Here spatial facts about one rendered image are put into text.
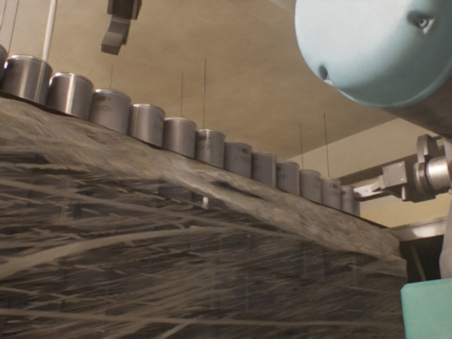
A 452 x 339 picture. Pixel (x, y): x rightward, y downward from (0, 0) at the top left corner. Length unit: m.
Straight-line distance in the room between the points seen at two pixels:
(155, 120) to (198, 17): 5.84
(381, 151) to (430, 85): 9.16
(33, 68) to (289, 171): 0.54
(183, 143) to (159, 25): 6.01
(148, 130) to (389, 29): 0.58
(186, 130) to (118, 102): 0.14
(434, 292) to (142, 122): 0.57
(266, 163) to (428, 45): 0.72
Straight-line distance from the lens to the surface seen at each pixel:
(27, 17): 7.14
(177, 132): 0.90
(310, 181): 1.11
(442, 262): 0.44
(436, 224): 1.25
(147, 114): 0.87
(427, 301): 0.42
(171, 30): 6.94
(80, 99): 0.81
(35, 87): 0.79
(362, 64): 0.34
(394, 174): 1.12
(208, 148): 0.93
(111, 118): 0.83
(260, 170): 1.01
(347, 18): 0.36
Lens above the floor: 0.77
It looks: 21 degrees up
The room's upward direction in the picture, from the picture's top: 1 degrees clockwise
